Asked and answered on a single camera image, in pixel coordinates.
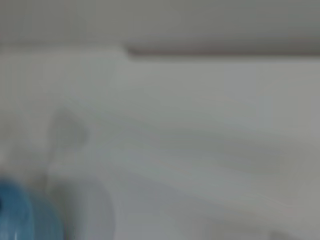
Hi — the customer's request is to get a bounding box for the blue bowl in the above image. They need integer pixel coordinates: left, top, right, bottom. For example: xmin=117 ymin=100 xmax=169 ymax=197
xmin=0 ymin=178 xmax=64 ymax=240

